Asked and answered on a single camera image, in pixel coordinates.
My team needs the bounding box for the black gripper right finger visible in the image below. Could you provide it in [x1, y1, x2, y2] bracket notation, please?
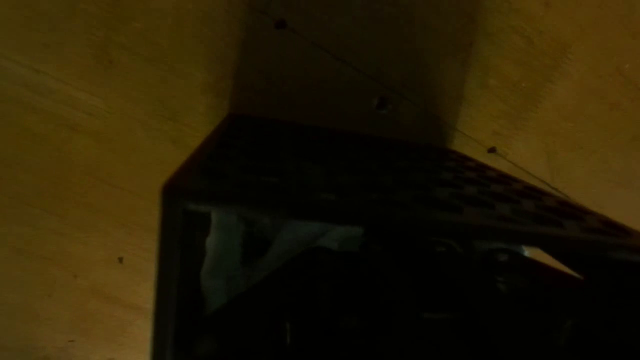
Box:
[411, 241, 601, 360]

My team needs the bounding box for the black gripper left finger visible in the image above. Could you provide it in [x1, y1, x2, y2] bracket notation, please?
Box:
[197, 247, 407, 360]

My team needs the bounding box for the grey cloth towel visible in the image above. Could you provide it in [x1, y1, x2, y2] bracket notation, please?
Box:
[197, 207, 368, 317]

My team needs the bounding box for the black perforated plastic box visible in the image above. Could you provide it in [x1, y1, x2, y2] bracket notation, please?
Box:
[149, 112, 640, 360]

